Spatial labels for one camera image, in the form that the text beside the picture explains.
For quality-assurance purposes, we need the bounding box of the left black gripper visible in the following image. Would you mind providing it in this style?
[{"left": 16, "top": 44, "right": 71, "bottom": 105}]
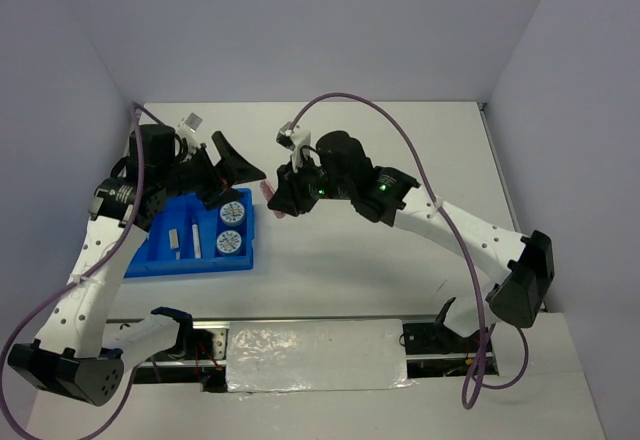
[{"left": 158, "top": 131, "right": 265, "bottom": 212}]

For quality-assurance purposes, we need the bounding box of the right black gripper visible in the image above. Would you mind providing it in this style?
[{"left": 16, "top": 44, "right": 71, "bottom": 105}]
[{"left": 268, "top": 150, "right": 353, "bottom": 216}]

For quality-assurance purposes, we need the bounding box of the pink stapler refill case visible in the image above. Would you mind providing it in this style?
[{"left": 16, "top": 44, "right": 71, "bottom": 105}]
[{"left": 259, "top": 180, "right": 285, "bottom": 219}]

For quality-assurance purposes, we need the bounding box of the blue round tape tin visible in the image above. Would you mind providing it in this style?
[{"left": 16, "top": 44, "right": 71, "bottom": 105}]
[{"left": 219, "top": 201, "right": 247, "bottom": 228}]

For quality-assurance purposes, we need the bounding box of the blue white marker pen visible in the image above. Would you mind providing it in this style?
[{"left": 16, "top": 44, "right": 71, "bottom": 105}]
[{"left": 191, "top": 223, "right": 202, "bottom": 259}]

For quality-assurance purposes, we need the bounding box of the grey eraser block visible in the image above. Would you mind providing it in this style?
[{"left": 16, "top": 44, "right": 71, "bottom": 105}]
[{"left": 168, "top": 229, "right": 179, "bottom": 250}]

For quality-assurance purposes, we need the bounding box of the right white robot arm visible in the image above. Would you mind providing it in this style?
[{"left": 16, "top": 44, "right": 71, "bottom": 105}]
[{"left": 268, "top": 127, "right": 555, "bottom": 351}]

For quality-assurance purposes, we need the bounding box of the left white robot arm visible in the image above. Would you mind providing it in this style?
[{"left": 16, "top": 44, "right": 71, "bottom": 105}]
[{"left": 8, "top": 123, "right": 266, "bottom": 406}]

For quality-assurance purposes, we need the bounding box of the blue plastic divided tray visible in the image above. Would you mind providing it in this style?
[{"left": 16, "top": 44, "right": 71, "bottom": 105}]
[{"left": 125, "top": 188, "right": 255, "bottom": 279}]

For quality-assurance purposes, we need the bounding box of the silver foil sheet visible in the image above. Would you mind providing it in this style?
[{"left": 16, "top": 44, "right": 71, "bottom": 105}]
[{"left": 226, "top": 319, "right": 412, "bottom": 393}]

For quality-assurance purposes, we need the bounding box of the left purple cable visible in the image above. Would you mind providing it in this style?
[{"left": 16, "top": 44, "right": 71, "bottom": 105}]
[{"left": 0, "top": 102, "right": 166, "bottom": 440}]

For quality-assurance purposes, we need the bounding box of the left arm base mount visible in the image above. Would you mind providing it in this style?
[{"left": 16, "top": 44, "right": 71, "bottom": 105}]
[{"left": 134, "top": 323, "right": 229, "bottom": 393}]

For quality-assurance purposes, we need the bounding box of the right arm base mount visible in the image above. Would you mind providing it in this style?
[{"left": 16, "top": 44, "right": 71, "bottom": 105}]
[{"left": 398, "top": 322, "right": 480, "bottom": 379}]

